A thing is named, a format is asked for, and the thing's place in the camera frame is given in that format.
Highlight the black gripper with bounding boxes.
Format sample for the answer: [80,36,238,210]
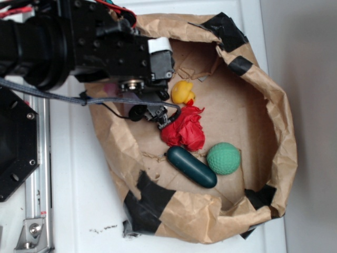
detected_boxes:
[69,1,175,100]

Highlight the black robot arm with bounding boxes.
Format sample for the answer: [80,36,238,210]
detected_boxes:
[1,1,174,101]

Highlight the yellow rubber duck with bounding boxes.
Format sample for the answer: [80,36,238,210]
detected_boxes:
[171,81,195,106]

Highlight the crumpled red paper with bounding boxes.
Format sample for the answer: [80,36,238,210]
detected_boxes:
[161,106,205,152]

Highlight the dark green oblong capsule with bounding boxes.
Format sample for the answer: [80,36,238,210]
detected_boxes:
[166,146,217,189]

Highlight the green dimpled foam ball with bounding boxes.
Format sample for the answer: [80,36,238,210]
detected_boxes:
[206,142,241,175]

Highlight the brown paper bag tray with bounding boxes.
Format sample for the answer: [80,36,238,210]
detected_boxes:
[90,13,298,244]

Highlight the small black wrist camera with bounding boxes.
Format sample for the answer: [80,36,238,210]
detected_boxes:
[128,104,169,130]

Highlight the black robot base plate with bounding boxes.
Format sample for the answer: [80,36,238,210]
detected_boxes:
[1,87,38,202]

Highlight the grey braided cable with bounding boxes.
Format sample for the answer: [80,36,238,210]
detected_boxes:
[0,76,182,123]

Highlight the red wires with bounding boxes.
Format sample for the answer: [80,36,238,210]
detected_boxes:
[0,0,137,28]

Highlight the aluminium extrusion rail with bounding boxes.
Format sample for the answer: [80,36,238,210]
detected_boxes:
[23,94,55,252]

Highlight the metal corner bracket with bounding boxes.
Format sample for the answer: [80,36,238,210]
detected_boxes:
[14,218,48,252]

